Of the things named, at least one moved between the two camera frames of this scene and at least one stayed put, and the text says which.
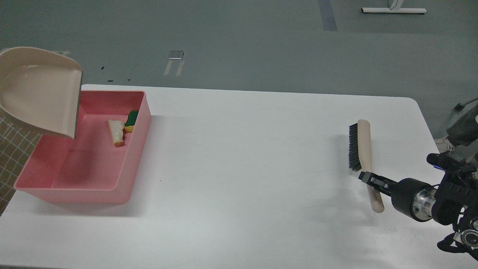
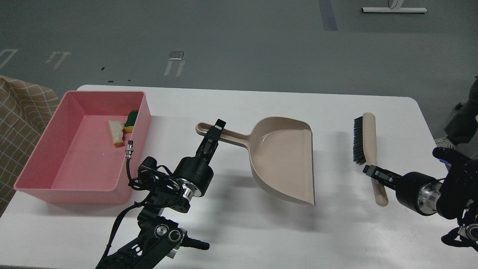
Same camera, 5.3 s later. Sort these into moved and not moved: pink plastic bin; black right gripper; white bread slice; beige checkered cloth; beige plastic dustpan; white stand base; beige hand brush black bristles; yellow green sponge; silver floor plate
Moved: black right gripper; beige hand brush black bristles; beige plastic dustpan
Not moved: yellow green sponge; pink plastic bin; beige checkered cloth; white bread slice; silver floor plate; white stand base
